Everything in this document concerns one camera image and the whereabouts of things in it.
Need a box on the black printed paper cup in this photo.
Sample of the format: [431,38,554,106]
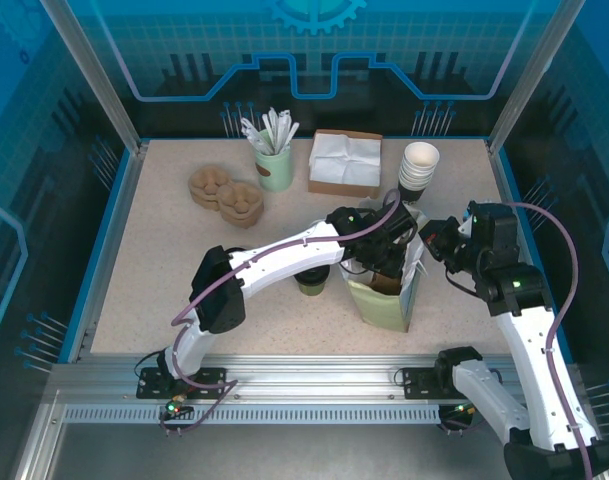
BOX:
[396,182,430,204]

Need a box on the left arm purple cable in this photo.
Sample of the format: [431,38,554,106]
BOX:
[171,187,403,331]

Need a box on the aluminium frame post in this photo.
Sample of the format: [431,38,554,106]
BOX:
[38,0,149,157]
[485,0,571,157]

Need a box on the cardboard napkin box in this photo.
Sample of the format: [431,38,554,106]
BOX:
[307,128,385,201]

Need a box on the brown pulp cup carrier stack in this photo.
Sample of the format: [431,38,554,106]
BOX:
[187,166,265,229]

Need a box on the aluminium mounting rail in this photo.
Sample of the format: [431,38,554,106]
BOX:
[48,352,585,407]

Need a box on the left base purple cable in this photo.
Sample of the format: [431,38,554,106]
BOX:
[153,367,238,437]

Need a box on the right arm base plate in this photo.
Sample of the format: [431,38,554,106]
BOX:
[401,367,450,400]

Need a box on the black plastic cup lid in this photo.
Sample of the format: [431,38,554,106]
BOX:
[292,267,331,285]

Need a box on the slotted cable duct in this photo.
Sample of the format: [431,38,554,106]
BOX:
[63,405,443,426]

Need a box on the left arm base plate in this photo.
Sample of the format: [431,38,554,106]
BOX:
[136,367,228,400]

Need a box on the mint green holder cup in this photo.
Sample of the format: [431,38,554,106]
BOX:
[253,130,294,192]

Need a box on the floral paper gift bag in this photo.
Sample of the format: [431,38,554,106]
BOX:
[339,197,428,334]

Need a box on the cardboard box with tissue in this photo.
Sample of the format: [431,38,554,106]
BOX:
[308,132,383,188]

